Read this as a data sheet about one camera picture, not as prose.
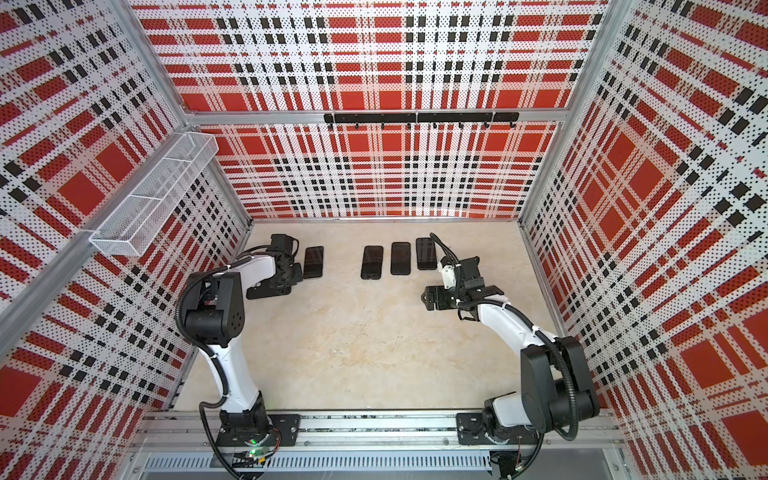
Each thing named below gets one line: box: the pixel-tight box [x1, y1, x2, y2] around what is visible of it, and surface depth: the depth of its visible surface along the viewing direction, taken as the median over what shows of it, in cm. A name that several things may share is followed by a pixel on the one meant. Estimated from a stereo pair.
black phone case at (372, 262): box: [360, 245, 384, 280], surface depth 110 cm
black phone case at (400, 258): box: [390, 242, 411, 275], surface depth 111 cm
